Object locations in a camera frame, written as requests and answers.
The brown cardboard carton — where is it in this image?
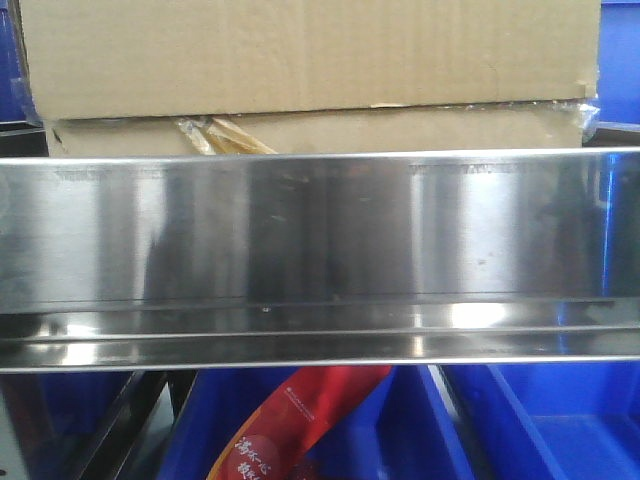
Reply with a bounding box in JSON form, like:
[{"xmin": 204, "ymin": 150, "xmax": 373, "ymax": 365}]
[{"xmin": 15, "ymin": 1, "xmax": 601, "ymax": 157}]

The blue plastic bin middle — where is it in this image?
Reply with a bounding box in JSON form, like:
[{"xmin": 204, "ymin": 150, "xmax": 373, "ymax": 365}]
[{"xmin": 153, "ymin": 366, "xmax": 474, "ymax": 479}]

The blue plastic bin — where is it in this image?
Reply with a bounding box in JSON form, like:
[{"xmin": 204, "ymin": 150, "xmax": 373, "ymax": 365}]
[
  {"xmin": 153, "ymin": 366, "xmax": 474, "ymax": 479},
  {"xmin": 445, "ymin": 362, "xmax": 639, "ymax": 479},
  {"xmin": 29, "ymin": 372, "xmax": 130, "ymax": 451}
]

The red snack bag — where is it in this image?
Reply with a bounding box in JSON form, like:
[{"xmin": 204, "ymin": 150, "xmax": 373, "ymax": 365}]
[{"xmin": 207, "ymin": 365, "xmax": 392, "ymax": 479}]

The blue plastic bin right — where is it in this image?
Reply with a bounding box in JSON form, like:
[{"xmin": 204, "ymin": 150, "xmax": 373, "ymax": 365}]
[{"xmin": 445, "ymin": 362, "xmax": 639, "ymax": 479}]

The blue plastic bin lower left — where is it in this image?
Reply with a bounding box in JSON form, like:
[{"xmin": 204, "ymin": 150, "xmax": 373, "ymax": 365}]
[{"xmin": 29, "ymin": 372, "xmax": 130, "ymax": 451}]

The blue bin upper left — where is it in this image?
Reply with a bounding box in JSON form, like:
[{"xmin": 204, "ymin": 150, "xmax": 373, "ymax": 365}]
[{"xmin": 1, "ymin": 1, "xmax": 25, "ymax": 123}]

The stainless steel shelf rail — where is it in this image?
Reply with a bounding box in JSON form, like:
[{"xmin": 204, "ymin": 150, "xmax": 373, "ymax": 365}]
[{"xmin": 1, "ymin": 148, "xmax": 639, "ymax": 372}]

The black shelf frame bar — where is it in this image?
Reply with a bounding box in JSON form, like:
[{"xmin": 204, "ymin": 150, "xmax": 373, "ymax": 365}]
[{"xmin": 68, "ymin": 369, "xmax": 196, "ymax": 479}]

